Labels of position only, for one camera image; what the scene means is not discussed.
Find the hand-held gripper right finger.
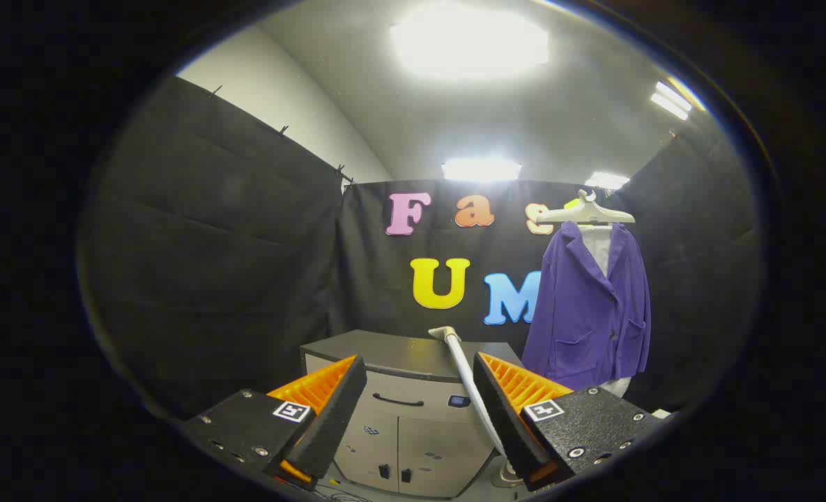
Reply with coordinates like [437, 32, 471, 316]
[473, 352, 675, 492]

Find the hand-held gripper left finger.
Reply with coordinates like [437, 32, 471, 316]
[179, 354, 368, 492]

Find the white garment steamer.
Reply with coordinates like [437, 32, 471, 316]
[428, 326, 525, 489]

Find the purple corduroy jacket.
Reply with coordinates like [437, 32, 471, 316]
[522, 221, 652, 391]

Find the white shirt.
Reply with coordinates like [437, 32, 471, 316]
[579, 223, 634, 400]

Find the white clothes hanger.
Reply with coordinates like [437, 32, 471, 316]
[536, 190, 636, 225]

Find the grey cabinet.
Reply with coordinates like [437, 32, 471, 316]
[300, 330, 525, 499]

